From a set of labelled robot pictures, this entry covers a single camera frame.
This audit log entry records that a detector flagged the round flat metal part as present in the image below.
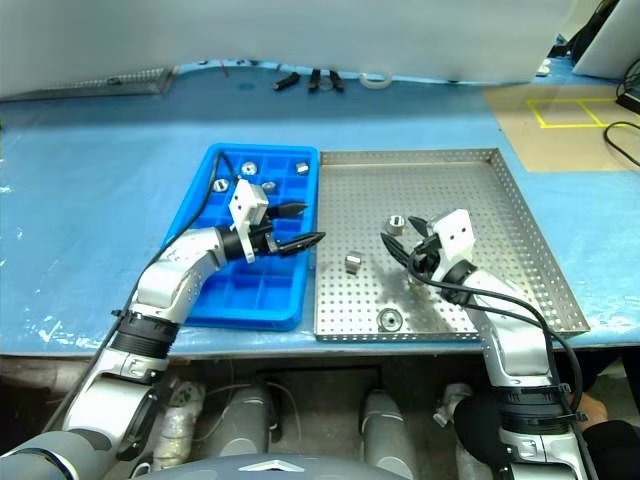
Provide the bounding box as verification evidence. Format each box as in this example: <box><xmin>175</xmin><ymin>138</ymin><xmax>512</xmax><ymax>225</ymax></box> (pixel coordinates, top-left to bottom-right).
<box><xmin>377</xmin><ymin>307</ymin><xmax>403</xmax><ymax>332</ymax></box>

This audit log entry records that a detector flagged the blue compartment tray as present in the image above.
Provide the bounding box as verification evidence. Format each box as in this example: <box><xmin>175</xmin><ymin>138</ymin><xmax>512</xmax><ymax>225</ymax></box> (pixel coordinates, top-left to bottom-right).
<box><xmin>160</xmin><ymin>143</ymin><xmax>321</xmax><ymax>333</ymax></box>

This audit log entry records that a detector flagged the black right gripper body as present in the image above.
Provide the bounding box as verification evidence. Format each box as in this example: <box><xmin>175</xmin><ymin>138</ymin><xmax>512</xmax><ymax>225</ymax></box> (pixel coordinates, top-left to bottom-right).
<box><xmin>408</xmin><ymin>233</ymin><xmax>444</xmax><ymax>274</ymax></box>

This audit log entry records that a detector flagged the white wrapped robot foot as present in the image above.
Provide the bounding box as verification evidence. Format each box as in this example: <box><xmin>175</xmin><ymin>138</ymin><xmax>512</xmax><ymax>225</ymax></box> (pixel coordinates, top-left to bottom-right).
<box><xmin>432</xmin><ymin>382</ymin><xmax>474</xmax><ymax>429</ymax></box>
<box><xmin>149</xmin><ymin>379</ymin><xmax>206</xmax><ymax>471</ymax></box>

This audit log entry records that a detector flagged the long perforated metal tray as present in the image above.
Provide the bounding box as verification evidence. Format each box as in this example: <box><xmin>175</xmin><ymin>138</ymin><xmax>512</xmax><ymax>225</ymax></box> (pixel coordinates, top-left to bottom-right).
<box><xmin>29</xmin><ymin>66</ymin><xmax>176</xmax><ymax>99</ymax></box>

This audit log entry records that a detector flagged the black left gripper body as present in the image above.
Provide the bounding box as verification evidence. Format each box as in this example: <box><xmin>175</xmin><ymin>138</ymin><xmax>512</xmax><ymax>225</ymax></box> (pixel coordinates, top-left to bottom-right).
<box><xmin>247</xmin><ymin>223</ymin><xmax>282</xmax><ymax>259</ymax></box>

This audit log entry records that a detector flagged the thin black cable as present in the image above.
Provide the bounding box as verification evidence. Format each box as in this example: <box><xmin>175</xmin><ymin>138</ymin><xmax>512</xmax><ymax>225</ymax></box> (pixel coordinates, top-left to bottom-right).
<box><xmin>602</xmin><ymin>64</ymin><xmax>640</xmax><ymax>169</ymax></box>

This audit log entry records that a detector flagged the white tape roll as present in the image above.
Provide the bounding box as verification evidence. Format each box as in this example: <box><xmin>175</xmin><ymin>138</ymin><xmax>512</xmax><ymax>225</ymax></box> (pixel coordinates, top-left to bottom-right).
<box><xmin>358</xmin><ymin>69</ymin><xmax>394</xmax><ymax>92</ymax></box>

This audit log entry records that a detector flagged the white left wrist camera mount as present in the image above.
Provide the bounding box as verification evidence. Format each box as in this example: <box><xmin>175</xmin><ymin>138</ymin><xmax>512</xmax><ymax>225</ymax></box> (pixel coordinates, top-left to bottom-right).
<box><xmin>228</xmin><ymin>178</ymin><xmax>271</xmax><ymax>264</ymax></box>

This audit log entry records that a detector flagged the grey robot torso shell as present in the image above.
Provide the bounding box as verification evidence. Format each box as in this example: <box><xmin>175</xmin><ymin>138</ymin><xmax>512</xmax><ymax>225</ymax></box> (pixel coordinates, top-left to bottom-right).
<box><xmin>164</xmin><ymin>452</ymin><xmax>416</xmax><ymax>480</ymax></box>

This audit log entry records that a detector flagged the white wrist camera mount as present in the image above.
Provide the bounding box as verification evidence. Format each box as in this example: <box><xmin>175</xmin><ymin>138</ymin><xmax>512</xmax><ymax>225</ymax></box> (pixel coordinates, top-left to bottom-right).
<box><xmin>228</xmin><ymin>178</ymin><xmax>271</xmax><ymax>264</ymax></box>
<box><xmin>430</xmin><ymin>209</ymin><xmax>475</xmax><ymax>267</ymax></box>

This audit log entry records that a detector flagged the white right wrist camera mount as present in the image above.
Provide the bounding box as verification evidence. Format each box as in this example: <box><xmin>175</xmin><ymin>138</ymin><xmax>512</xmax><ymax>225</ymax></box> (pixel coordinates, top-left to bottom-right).
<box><xmin>430</xmin><ymin>209</ymin><xmax>475</xmax><ymax>267</ymax></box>

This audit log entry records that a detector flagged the grey rounded leg shell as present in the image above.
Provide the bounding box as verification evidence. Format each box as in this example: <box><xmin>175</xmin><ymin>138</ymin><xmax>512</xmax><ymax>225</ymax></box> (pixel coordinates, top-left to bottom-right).
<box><xmin>197</xmin><ymin>384</ymin><xmax>281</xmax><ymax>459</ymax></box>
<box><xmin>359</xmin><ymin>389</ymin><xmax>419</xmax><ymax>466</ymax></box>

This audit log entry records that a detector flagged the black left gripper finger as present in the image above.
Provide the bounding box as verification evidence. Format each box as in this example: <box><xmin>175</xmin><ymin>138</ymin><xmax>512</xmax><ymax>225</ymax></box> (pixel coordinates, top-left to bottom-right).
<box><xmin>275</xmin><ymin>230</ymin><xmax>328</xmax><ymax>258</ymax></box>
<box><xmin>266</xmin><ymin>201</ymin><xmax>309</xmax><ymax>219</ymax></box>

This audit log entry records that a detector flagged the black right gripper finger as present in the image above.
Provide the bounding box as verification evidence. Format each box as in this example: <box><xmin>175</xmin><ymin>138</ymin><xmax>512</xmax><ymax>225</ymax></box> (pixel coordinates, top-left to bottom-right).
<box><xmin>407</xmin><ymin>215</ymin><xmax>433</xmax><ymax>242</ymax></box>
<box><xmin>379</xmin><ymin>233</ymin><xmax>417</xmax><ymax>270</ymax></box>

